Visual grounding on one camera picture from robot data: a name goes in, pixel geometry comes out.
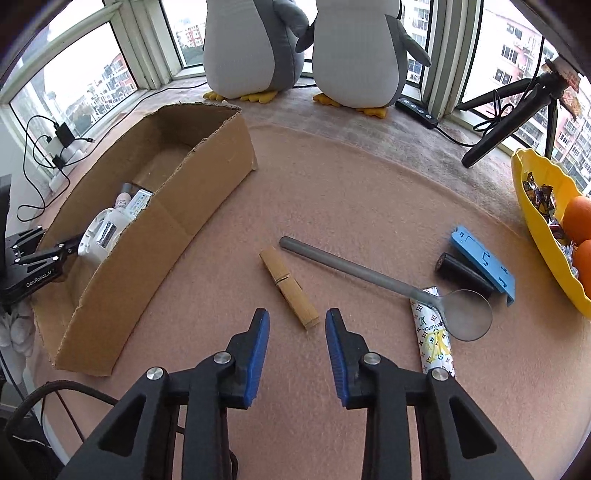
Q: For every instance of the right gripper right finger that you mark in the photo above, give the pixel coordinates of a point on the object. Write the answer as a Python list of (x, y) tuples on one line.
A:
[(456, 439)]

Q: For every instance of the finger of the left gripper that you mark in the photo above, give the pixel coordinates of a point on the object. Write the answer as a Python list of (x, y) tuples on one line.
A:
[(62, 250)]

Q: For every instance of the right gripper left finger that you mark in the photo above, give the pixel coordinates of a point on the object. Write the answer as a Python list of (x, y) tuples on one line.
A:
[(136, 439)]

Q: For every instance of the white patterned lighter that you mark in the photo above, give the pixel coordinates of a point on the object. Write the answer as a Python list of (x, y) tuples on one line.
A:
[(433, 338)]

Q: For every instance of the wooden clothespin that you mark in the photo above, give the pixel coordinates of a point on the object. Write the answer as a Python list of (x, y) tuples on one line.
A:
[(291, 290)]

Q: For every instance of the white round device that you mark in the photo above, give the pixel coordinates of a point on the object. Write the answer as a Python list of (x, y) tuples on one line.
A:
[(101, 235)]

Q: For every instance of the pink cosmetic bottle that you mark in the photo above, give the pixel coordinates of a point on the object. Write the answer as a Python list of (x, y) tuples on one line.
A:
[(124, 197)]

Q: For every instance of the white power adapter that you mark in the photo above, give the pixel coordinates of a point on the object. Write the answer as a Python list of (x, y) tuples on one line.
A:
[(137, 203)]

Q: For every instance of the white power strip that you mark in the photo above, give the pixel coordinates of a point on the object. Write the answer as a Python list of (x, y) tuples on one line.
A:
[(62, 160)]

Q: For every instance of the black charger plug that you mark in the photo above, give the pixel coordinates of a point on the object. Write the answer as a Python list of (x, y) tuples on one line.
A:
[(64, 134)]

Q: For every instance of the brown cardboard box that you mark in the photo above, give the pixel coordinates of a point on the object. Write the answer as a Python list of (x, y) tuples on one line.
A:
[(191, 157)]

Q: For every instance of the orange fruit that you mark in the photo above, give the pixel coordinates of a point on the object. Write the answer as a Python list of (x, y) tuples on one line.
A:
[(582, 262), (576, 221)]

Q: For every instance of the wrapped candies pile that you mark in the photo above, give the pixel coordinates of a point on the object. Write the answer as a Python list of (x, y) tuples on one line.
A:
[(543, 199)]

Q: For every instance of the large grey penguin plush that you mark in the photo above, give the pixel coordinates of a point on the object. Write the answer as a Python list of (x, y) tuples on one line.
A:
[(250, 49)]

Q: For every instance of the yellow fruit bowl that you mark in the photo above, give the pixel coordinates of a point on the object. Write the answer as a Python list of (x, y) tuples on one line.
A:
[(525, 161)]

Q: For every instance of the black remote control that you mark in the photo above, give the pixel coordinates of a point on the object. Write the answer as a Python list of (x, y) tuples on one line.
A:
[(417, 111)]

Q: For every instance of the small grey penguin plush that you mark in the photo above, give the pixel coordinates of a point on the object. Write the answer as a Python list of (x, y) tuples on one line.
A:
[(360, 52)]

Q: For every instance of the black tripod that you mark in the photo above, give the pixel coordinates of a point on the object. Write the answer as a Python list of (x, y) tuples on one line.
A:
[(544, 90)]

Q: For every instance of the blue plastic bracket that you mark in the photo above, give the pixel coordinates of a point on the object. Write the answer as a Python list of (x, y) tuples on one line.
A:
[(485, 262)]

